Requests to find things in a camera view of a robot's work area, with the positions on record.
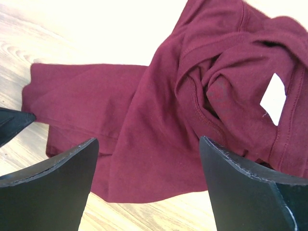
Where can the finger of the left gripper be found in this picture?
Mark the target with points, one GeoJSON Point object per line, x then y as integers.
{"type": "Point", "coordinates": [12, 122]}

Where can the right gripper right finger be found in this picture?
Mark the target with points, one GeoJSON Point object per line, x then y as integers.
{"type": "Point", "coordinates": [246, 196]}

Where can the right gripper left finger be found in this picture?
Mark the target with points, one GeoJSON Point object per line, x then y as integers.
{"type": "Point", "coordinates": [50, 195]}

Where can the maroon t shirt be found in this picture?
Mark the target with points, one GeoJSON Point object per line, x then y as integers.
{"type": "Point", "coordinates": [227, 72]}

